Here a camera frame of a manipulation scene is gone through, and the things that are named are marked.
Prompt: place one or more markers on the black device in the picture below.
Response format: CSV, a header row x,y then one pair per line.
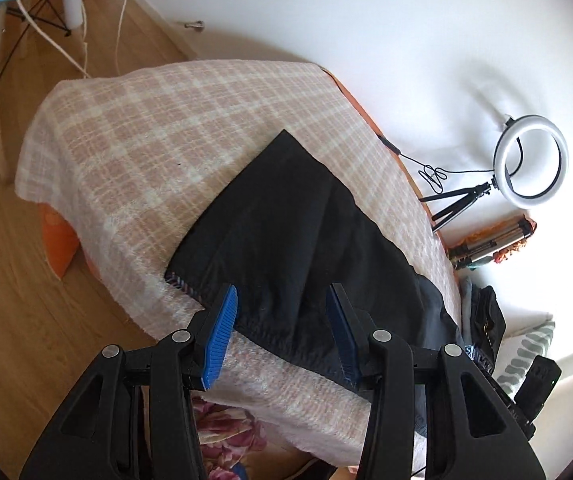
x,y
536,385

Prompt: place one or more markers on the folded metallic tripod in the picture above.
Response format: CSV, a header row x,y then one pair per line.
x,y
496,242

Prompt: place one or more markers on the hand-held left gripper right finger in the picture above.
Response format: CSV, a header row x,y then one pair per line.
x,y
340,330

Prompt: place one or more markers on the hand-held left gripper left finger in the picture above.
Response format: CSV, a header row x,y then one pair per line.
x,y
221,327

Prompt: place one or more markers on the black pants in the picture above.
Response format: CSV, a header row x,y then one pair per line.
x,y
286,240

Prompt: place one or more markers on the grey patterned pillow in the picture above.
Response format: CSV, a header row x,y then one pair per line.
x,y
524,350

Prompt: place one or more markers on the pink plaid blanket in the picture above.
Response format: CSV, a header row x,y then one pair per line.
x,y
141,140

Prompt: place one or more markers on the black bag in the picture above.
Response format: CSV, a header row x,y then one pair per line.
x,y
484,317

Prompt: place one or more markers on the white cylinder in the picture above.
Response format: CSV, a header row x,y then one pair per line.
x,y
73,7

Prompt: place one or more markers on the floral cloth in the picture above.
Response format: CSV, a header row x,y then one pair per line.
x,y
226,427

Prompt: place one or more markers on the orange bed sheet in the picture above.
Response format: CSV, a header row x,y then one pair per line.
x,y
59,237

